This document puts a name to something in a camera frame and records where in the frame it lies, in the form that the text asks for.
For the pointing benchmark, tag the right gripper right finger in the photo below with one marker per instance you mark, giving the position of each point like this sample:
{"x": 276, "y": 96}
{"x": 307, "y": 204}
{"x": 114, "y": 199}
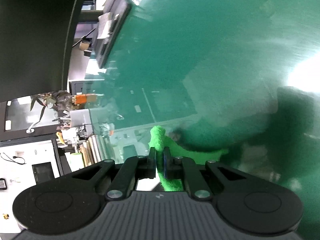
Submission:
{"x": 166, "y": 161}

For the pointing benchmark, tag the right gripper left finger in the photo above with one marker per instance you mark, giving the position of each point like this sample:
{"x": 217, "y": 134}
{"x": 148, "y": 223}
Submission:
{"x": 152, "y": 163}

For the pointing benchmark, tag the green cleaning cloth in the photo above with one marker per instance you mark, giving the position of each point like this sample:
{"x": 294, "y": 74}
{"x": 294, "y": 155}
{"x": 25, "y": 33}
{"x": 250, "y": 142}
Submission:
{"x": 159, "y": 140}

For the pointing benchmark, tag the stack of books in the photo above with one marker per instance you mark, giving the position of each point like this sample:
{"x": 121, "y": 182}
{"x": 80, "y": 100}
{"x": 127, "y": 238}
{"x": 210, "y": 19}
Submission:
{"x": 90, "y": 151}

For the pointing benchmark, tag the grey desk organiser box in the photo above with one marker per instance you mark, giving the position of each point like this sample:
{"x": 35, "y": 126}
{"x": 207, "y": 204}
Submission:
{"x": 80, "y": 118}

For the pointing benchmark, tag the orange cup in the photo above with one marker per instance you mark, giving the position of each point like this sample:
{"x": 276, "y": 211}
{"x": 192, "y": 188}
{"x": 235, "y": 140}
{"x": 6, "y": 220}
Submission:
{"x": 84, "y": 98}

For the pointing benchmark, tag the potted plant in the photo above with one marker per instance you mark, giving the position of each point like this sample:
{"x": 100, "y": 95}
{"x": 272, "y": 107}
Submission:
{"x": 56, "y": 100}

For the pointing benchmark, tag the grey monitor stand base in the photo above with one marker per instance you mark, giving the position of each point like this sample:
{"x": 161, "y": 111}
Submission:
{"x": 109, "y": 25}

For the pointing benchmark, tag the black curved monitor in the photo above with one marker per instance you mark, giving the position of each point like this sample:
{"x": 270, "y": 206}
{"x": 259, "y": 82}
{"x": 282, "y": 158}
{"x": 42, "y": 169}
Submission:
{"x": 36, "y": 45}

